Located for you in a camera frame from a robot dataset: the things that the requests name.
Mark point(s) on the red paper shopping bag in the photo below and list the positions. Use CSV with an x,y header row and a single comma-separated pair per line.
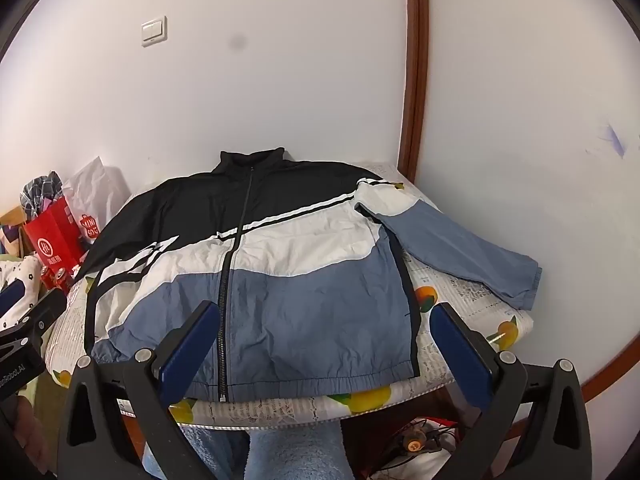
x,y
52,240

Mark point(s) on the brown wooden baseboard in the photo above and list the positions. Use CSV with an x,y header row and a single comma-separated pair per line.
x,y
612,367

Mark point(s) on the plaid cloth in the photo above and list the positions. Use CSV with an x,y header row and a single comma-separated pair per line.
x,y
42,192

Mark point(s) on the brown wooden door frame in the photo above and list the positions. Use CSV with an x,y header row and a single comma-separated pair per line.
x,y
414,60

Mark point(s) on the fruit print tablecloth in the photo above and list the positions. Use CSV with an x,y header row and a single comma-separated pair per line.
x,y
450,285

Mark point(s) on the red soda can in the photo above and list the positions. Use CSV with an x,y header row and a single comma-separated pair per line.
x,y
60,279

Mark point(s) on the white wall light switch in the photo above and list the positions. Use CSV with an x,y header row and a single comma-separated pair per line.
x,y
154,31

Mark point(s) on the white plastic shopping bag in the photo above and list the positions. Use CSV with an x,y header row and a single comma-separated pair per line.
x,y
97,195

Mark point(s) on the person's blue fuzzy pants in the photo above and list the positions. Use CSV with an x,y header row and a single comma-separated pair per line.
x,y
295,455

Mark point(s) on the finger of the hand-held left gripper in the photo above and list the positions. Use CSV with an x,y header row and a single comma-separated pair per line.
x,y
15,300
45,310

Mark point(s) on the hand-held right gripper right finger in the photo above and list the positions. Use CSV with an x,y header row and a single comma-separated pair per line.
x,y
460,355

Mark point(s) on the floral bedding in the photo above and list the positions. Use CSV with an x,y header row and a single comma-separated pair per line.
x,y
22,270

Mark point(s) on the person's left hand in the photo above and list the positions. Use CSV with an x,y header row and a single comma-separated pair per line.
x,y
30,430

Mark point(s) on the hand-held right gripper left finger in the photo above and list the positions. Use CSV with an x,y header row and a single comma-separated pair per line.
x,y
192,347

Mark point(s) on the black white blue zip jacket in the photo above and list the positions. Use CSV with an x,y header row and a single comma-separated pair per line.
x,y
280,260

